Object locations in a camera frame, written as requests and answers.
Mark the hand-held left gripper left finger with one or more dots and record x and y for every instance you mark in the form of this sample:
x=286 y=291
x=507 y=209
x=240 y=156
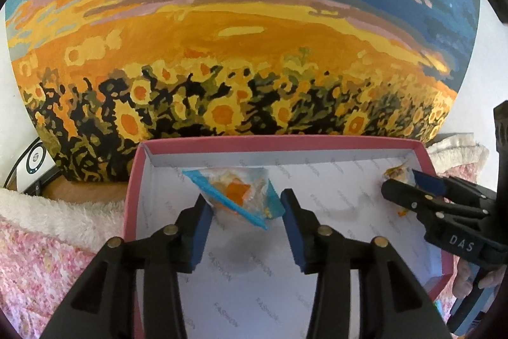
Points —
x=200 y=231

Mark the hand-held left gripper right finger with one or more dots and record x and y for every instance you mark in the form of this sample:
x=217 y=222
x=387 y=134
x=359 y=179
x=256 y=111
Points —
x=293 y=231

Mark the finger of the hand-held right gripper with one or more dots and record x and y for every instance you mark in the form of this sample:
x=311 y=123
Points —
x=405 y=200
x=428 y=182

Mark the clear blue-edged snack packet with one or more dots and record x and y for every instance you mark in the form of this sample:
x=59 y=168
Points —
x=238 y=188

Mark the pink cardboard box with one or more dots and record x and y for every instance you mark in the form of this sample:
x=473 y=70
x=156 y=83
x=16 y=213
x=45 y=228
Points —
x=341 y=172

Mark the person's right hand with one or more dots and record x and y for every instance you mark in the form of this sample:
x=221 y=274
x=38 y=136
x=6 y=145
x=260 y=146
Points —
x=462 y=277

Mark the pink floral cloth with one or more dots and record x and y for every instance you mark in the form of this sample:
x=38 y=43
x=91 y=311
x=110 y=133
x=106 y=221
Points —
x=59 y=212

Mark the white round device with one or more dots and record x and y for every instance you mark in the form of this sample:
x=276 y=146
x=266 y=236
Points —
x=35 y=160

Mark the sunflower field painting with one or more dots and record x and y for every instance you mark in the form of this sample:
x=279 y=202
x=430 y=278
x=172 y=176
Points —
x=238 y=25

